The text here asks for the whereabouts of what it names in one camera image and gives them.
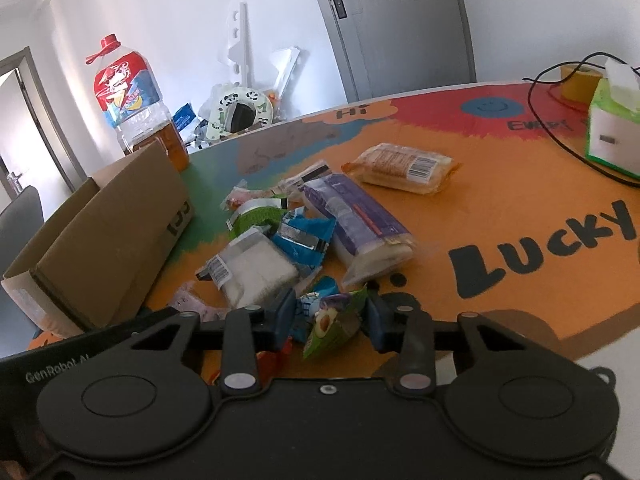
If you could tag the grey open interior door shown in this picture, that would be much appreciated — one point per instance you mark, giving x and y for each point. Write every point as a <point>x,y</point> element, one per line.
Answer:
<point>17,125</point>

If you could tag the green avocado print snack packet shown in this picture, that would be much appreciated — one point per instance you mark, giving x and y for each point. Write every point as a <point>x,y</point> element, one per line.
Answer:
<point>332,327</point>

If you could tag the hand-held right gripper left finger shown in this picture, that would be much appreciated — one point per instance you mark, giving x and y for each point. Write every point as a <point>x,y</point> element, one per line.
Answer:
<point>285,317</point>

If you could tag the green white snack packet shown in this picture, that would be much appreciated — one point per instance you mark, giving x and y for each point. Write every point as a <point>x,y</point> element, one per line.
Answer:
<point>255,215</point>

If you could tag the orange bread packet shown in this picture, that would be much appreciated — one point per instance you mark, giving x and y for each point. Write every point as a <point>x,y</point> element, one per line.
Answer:
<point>400,167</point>

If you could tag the green white tissue box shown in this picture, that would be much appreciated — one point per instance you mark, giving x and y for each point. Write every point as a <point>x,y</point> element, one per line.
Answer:
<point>612,125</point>

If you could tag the colourful printed table mat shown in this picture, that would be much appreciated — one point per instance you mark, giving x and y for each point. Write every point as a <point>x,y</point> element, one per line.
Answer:
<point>500,200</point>

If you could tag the small red orange snack packet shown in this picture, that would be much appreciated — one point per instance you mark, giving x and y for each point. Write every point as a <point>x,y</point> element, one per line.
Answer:
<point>239,196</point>

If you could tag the black white stick packet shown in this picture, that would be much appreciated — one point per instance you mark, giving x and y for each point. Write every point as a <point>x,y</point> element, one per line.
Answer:
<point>310,176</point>

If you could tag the large cooking oil bottle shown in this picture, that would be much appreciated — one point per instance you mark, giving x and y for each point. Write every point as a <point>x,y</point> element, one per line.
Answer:
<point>132,95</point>

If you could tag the blue foil snack packet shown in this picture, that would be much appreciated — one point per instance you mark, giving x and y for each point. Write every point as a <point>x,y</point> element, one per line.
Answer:
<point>302,235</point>

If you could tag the blue white cartoon snack packet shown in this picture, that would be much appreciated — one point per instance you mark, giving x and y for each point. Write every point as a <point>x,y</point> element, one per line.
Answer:
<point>312,300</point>

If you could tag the yellow tape roll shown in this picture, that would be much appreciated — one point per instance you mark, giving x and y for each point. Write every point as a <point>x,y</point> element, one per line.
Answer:
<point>580,82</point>

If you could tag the tall white foam piece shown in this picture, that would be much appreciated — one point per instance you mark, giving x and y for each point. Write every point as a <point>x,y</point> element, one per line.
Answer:
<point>239,40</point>

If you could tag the grey chair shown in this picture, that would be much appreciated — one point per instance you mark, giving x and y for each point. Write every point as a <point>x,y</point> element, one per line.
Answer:
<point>20,215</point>

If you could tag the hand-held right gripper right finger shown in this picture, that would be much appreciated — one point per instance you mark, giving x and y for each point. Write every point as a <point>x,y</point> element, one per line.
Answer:
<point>377,324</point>

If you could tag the angled white foam piece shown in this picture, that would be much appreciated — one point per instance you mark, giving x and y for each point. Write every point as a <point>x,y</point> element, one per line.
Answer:
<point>285,70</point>

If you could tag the brown cardboard box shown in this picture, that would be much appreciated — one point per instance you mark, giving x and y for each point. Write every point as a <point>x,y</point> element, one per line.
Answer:
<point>115,240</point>

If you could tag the clear white rice cake packet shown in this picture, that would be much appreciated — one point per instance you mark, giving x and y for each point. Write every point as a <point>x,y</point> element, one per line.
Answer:
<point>257,265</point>

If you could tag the grey closed door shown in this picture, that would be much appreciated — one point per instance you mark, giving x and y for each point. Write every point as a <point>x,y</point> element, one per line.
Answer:
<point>400,35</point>

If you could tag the purple bread packet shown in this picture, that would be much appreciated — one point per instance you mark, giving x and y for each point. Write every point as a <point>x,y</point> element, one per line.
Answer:
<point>357,215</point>

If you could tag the blue plastic bag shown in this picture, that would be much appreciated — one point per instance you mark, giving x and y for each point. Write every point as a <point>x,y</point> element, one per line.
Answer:
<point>184,117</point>

